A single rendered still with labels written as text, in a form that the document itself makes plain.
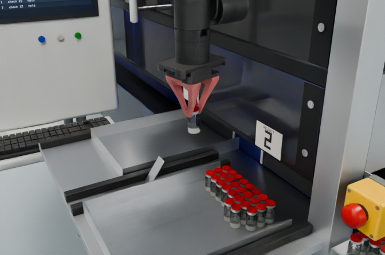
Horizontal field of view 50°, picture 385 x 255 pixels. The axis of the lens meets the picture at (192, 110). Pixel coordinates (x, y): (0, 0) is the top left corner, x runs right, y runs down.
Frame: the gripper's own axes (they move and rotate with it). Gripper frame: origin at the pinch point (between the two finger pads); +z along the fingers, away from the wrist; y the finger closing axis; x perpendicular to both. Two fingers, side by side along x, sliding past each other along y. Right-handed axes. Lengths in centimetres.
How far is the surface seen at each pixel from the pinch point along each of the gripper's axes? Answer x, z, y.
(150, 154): 30.1, 26.5, 13.2
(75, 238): 114, 116, 26
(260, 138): 0.2, 13.2, 20.9
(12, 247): 130, 116, 0
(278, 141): -5.5, 11.4, 19.5
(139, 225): 8.4, 26.0, -7.0
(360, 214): -27.1, 13.1, 11.3
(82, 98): 81, 28, 22
